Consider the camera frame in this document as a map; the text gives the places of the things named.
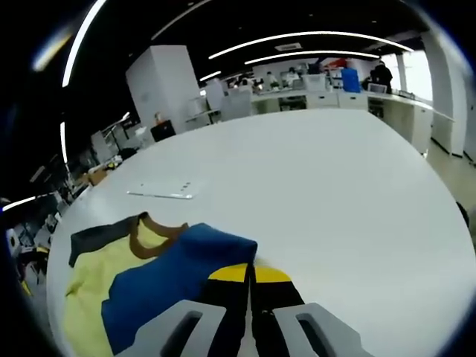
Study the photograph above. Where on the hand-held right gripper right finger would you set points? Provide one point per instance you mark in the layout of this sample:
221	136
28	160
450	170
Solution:
275	297

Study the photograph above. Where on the short ceiling light strip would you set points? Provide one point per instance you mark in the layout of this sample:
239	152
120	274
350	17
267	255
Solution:
64	143
210	76

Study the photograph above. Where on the white storage crate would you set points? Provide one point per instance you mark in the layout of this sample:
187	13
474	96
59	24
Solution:
314	82

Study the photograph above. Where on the white counter cabinets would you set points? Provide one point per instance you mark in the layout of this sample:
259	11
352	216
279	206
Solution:
405	115

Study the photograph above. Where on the blue container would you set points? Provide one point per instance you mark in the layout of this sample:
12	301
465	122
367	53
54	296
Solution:
351	80

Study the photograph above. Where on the black chair part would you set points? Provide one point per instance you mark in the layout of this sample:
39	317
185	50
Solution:
463	219

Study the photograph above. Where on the black box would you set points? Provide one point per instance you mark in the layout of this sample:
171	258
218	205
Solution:
163	132

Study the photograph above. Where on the black bag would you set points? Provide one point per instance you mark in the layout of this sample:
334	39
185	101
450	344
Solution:
128	154

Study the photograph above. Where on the yellow blue grey garment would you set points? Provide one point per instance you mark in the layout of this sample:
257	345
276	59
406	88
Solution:
93	282

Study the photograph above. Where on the cardboard box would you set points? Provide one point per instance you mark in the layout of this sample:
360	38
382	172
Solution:
98	177

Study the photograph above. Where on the ceiling air vent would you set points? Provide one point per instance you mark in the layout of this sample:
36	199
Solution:
288	47

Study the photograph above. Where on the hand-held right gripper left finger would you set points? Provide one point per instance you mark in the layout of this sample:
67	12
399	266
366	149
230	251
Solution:
223	297

